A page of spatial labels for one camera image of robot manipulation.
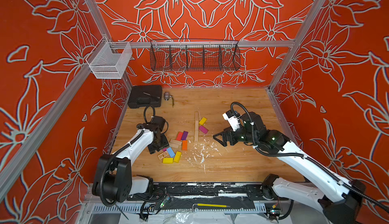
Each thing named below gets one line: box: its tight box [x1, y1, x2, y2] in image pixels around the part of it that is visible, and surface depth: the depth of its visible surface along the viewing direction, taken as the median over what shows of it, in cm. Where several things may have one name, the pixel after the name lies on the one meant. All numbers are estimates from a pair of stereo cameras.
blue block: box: [166, 146, 176, 158], surface depth 87 cm
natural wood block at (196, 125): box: [195, 120, 200, 131], surface depth 99 cm
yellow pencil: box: [194, 203, 231, 208], surface depth 71 cm
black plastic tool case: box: [127, 85, 163, 109], surface depth 106 cm
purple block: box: [181, 130, 189, 141], surface depth 95 cm
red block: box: [175, 131, 184, 142], surface depth 95 cm
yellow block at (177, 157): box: [173, 151, 182, 163], surface depth 85 cm
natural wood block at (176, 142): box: [169, 138, 183, 146], surface depth 92 cm
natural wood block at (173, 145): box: [168, 142, 180, 149], surface depth 90 cm
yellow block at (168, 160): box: [162, 157, 174, 164], surface depth 85 cm
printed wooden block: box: [157, 151, 170, 161], surface depth 86 cm
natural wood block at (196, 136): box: [194, 130, 200, 142], surface depth 94 cm
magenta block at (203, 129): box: [198, 125, 209, 135], surface depth 97 cm
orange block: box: [181, 139, 188, 151], surface depth 91 cm
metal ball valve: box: [163, 91, 175, 108], surface depth 113 cm
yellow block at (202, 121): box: [198, 117, 208, 126], surface depth 102 cm
